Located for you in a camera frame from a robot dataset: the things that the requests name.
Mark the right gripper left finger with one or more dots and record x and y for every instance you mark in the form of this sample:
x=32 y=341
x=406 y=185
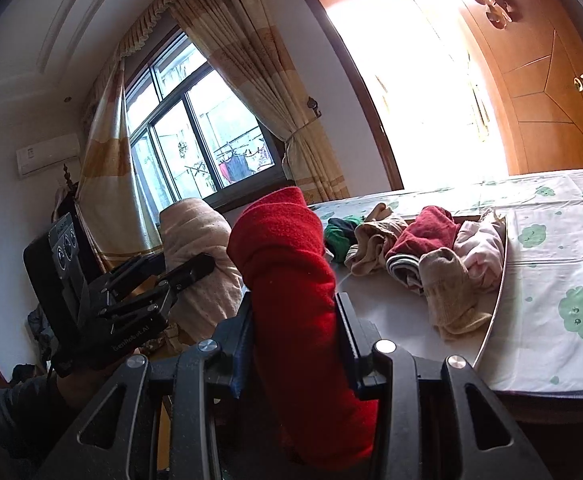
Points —
x=155 y=420

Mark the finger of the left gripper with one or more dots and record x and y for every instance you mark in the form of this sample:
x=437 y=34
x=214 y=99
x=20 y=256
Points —
x=188 y=273
x=134 y=272

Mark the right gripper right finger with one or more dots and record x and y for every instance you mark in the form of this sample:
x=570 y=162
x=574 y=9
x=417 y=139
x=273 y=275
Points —
x=435 y=419

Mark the peach underwear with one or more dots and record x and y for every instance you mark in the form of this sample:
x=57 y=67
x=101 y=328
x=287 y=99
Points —
x=195 y=239

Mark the beige ribbed underwear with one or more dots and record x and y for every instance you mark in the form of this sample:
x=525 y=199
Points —
x=451 y=300

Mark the bright red underwear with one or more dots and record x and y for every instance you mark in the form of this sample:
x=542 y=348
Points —
x=277 y=245

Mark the striped grey white underwear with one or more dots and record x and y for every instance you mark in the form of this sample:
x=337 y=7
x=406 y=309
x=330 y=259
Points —
x=405 y=269

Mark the green underwear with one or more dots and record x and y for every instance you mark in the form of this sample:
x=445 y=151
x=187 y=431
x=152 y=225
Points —
x=339 y=236

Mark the pink underwear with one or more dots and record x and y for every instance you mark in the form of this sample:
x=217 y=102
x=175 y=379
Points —
x=480 y=246

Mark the tan underwear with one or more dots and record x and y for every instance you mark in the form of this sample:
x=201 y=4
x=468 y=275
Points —
x=374 y=237

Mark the left forearm dark sleeve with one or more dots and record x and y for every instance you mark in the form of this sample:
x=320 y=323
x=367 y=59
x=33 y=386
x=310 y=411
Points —
x=34 y=415

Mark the shallow beige cardboard tray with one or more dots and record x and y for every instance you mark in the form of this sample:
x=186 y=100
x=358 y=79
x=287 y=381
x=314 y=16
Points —
x=401 y=316

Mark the sliding glass window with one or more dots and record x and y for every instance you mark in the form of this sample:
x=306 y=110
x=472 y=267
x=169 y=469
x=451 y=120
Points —
x=191 y=137

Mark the white cloth with green clouds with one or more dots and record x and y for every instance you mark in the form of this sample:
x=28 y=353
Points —
x=536 y=345

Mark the dark curtain tieback hook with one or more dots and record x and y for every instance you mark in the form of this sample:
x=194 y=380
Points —
x=314 y=106

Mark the beige striped curtain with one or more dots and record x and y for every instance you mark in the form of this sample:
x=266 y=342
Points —
x=241 y=42

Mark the orange wooden door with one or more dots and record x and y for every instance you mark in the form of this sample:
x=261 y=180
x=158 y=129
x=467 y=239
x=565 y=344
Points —
x=532 y=63

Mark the black camera box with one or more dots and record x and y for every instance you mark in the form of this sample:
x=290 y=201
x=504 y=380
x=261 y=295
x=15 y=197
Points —
x=58 y=281

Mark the white wall air conditioner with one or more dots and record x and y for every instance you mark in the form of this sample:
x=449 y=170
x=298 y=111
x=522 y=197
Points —
x=40 y=156

